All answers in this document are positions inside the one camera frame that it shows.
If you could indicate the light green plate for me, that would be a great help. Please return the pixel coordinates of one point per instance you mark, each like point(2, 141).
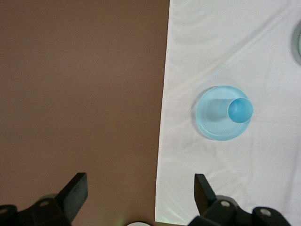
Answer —
point(295, 42)

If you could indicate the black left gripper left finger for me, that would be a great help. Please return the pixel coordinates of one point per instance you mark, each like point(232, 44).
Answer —
point(73, 200)

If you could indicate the blue cup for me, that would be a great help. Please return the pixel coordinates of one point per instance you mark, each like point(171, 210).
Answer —
point(240, 110)

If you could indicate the blue plate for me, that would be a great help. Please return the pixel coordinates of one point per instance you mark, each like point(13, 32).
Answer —
point(211, 122)

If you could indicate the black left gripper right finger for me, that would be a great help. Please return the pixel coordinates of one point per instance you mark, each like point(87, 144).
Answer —
point(205, 202)

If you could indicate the white cloth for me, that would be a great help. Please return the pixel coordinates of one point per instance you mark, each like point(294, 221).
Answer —
point(211, 47)

